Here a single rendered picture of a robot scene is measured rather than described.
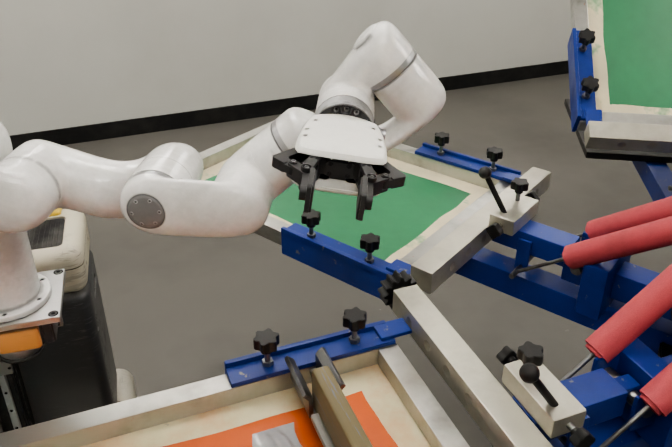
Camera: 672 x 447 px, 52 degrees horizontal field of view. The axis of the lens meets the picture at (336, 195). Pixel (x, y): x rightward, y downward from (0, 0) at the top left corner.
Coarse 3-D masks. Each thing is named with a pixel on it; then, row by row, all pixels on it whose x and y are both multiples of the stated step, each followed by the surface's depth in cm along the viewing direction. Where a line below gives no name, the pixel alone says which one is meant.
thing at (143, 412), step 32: (384, 352) 121; (192, 384) 114; (224, 384) 114; (256, 384) 115; (288, 384) 117; (416, 384) 114; (96, 416) 108; (128, 416) 108; (160, 416) 110; (416, 416) 110
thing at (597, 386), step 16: (576, 384) 107; (592, 384) 107; (608, 384) 107; (592, 400) 104; (608, 400) 104; (624, 400) 106; (528, 416) 101; (592, 416) 105; (608, 416) 106; (544, 432) 102
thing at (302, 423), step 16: (352, 400) 116; (272, 416) 112; (288, 416) 112; (304, 416) 112; (368, 416) 112; (224, 432) 109; (240, 432) 109; (256, 432) 109; (304, 432) 109; (368, 432) 109; (384, 432) 109
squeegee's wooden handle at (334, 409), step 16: (320, 368) 107; (320, 384) 104; (336, 384) 104; (320, 400) 105; (336, 400) 101; (320, 416) 107; (336, 416) 99; (352, 416) 99; (336, 432) 100; (352, 432) 96
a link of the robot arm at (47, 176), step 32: (32, 160) 92; (64, 160) 95; (96, 160) 97; (160, 160) 92; (192, 160) 97; (0, 192) 87; (32, 192) 89; (64, 192) 95; (96, 192) 95; (0, 224) 90; (32, 224) 90
